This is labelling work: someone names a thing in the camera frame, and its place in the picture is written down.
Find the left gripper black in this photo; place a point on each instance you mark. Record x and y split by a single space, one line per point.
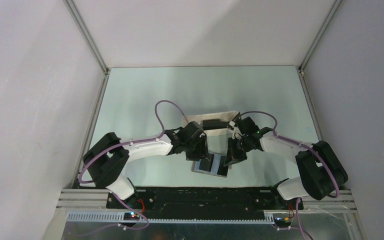
202 152

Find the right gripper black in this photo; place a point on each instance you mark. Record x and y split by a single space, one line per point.
232 156

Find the black credit card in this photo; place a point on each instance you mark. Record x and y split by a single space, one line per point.
222 169
205 165

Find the beige card holder wallet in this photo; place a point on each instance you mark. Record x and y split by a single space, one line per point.
195 165

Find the white plastic tray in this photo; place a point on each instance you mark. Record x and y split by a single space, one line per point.
224 116

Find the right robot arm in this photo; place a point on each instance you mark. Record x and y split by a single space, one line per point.
321 174

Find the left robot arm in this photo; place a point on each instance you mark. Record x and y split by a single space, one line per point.
104 162

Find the black credit cards stack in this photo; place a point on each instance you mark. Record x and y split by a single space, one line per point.
214 124

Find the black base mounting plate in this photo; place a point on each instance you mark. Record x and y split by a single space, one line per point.
209 203

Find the right circuit board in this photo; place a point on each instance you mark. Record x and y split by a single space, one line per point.
285 219

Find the circuit board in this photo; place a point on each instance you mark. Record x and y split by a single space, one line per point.
285 219
131 216

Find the left circuit board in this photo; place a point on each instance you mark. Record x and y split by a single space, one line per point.
131 216

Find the aluminium frame rail front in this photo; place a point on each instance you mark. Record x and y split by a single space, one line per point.
91 206

